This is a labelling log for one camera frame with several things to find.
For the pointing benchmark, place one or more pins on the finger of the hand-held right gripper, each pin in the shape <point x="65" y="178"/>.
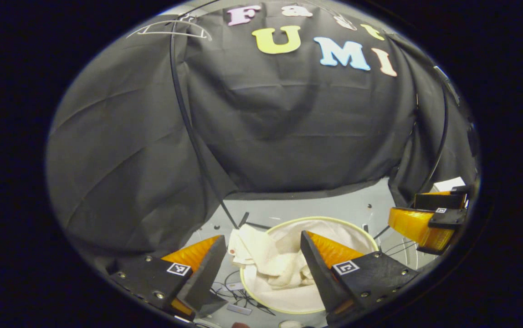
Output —
<point x="416" y="225"/>
<point x="439" y="201"/>

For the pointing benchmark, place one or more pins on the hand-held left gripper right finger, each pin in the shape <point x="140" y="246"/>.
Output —
<point x="318" y="269"/>

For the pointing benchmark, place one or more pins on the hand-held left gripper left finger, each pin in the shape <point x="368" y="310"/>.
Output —
<point x="207" y="273"/>

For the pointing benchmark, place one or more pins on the cream round laundry hamper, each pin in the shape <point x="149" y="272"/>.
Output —
<point x="298" y="300"/>

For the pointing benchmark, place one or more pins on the cream button shirt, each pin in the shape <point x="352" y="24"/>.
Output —
<point x="261" y="255"/>

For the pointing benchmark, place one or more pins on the black clothes rack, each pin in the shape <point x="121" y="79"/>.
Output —
<point x="193" y="136"/>

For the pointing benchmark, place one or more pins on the white box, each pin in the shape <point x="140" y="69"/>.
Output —
<point x="446" y="183"/>

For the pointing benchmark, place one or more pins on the small grey adapter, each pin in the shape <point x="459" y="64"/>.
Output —
<point x="238" y="310"/>

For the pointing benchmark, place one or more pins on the black backdrop cloth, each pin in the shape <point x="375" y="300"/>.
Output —
<point x="289" y="127"/>

